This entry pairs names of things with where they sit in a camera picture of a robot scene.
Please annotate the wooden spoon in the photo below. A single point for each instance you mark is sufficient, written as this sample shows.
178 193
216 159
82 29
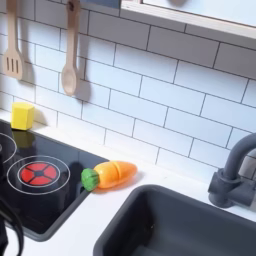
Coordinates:
70 78

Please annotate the dark grey toy sink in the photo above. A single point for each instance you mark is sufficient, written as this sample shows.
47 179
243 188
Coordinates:
180 230

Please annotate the yellow toy block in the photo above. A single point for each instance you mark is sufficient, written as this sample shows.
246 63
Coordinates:
22 116

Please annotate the wooden slotted spatula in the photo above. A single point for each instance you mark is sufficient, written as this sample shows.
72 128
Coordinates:
12 65

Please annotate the dark grey toy tap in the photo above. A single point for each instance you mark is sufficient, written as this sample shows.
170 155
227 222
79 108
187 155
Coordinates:
230 180

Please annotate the black toy stove top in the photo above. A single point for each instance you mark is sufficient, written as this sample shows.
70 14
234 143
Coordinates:
50 203

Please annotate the light wood kitchen frame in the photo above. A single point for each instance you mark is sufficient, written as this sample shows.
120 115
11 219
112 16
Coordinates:
186 20

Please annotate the orange toy carrot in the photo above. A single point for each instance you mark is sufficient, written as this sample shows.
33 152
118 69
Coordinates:
113 174

